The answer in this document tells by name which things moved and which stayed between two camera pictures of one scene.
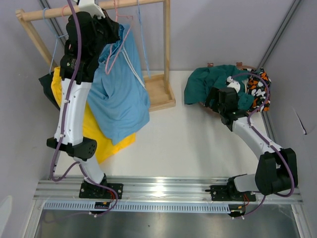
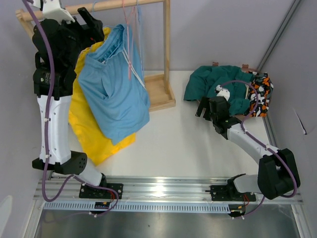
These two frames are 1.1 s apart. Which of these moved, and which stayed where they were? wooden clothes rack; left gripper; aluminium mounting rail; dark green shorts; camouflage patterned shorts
Moved: camouflage patterned shorts; left gripper
Stayed: dark green shorts; wooden clothes rack; aluminium mounting rail
